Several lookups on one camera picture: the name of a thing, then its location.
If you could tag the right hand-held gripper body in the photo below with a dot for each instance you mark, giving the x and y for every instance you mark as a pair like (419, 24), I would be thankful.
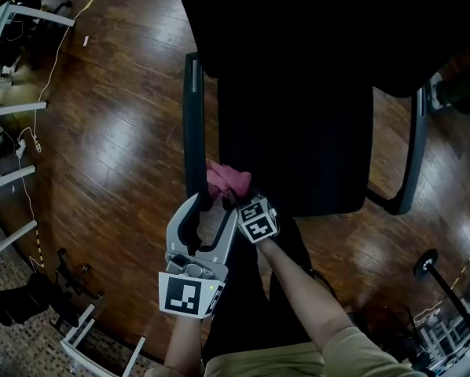
(258, 222)

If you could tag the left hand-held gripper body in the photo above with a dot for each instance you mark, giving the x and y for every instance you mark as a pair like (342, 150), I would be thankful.
(180, 293)

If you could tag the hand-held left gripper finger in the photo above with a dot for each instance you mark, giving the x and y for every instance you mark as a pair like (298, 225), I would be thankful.
(227, 234)
(174, 226)

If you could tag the pink cloth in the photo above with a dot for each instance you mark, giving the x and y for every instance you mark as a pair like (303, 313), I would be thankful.
(231, 179)

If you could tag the black chair seat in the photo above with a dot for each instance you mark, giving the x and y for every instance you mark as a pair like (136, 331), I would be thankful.
(298, 151)

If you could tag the person's left forearm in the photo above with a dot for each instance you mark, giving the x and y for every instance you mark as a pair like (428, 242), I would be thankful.
(184, 344)

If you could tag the person's right forearm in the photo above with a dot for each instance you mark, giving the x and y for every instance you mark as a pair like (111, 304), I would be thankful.
(298, 289)

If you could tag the black chair armrest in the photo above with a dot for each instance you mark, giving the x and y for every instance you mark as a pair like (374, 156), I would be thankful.
(193, 132)
(413, 155)

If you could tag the person's black trousers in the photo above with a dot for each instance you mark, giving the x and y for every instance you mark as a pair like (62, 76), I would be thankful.
(250, 297)

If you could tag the black tripod stand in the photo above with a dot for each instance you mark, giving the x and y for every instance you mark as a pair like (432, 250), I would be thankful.
(76, 275)

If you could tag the black bag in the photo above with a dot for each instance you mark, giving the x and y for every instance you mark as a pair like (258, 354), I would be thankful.
(20, 297)

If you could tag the person's beige shirt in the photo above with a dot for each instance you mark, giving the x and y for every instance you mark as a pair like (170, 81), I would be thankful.
(337, 361)

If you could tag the white power strip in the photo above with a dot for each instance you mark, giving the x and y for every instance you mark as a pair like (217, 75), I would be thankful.
(20, 148)

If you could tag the black wheeled stand leg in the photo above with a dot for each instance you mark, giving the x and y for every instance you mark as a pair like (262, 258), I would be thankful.
(443, 285)

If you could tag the white shoe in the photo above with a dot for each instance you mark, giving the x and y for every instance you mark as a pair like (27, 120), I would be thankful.
(435, 90)

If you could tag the white metal desk frame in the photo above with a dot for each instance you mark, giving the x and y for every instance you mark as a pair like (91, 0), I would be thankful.
(7, 104)

